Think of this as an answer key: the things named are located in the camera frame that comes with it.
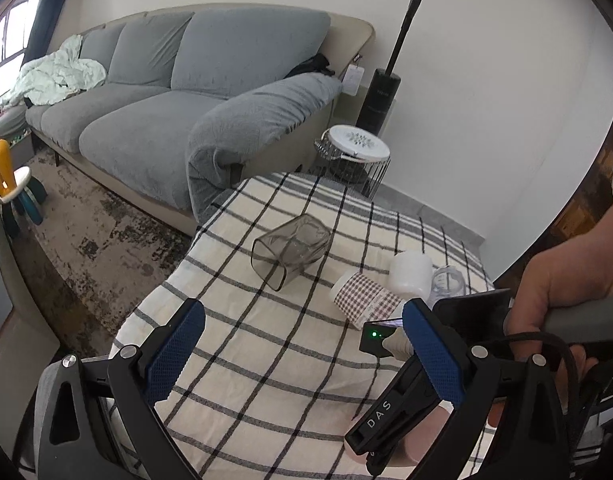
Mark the window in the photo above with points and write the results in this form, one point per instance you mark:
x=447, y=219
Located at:
x=9, y=45

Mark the clear plastic cup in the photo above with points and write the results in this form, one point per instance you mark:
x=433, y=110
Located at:
x=451, y=282

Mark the grey sofa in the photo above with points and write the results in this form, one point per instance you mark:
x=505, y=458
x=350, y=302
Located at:
x=136, y=130

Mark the wooden cabinet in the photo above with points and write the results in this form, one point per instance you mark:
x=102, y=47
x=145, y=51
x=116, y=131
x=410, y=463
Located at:
x=586, y=200

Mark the black garment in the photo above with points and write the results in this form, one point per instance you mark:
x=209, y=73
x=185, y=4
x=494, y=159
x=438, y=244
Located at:
x=311, y=66

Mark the brown checkered paper cup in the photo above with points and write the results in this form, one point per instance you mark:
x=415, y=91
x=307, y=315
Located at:
x=366, y=300

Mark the black upright vacuum cleaner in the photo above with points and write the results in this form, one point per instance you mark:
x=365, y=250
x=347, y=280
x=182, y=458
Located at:
x=381, y=95

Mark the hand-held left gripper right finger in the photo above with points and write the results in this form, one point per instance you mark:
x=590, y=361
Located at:
x=431, y=355

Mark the black striped cream tablecloth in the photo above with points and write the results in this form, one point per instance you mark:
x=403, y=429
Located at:
x=286, y=360

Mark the white hang tag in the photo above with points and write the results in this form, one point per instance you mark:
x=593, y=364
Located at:
x=353, y=80

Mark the dark blue curtain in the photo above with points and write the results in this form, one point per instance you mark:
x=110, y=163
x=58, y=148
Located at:
x=44, y=15

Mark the yellow eared child stool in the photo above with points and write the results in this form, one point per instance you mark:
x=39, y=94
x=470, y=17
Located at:
x=16, y=185

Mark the light green blanket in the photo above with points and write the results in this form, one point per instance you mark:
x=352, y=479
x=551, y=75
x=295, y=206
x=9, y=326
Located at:
x=61, y=75

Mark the grey transparent square cup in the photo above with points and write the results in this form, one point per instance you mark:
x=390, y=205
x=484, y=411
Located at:
x=291, y=250

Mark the person's right hand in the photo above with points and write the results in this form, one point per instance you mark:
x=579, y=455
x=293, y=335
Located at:
x=566, y=270

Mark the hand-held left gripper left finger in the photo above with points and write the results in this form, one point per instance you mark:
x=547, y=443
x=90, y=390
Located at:
x=179, y=350

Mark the white plastic cup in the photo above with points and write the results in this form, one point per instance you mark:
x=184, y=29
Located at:
x=411, y=275

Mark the mottled beige rug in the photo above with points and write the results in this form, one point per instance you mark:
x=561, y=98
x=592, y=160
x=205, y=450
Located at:
x=101, y=240

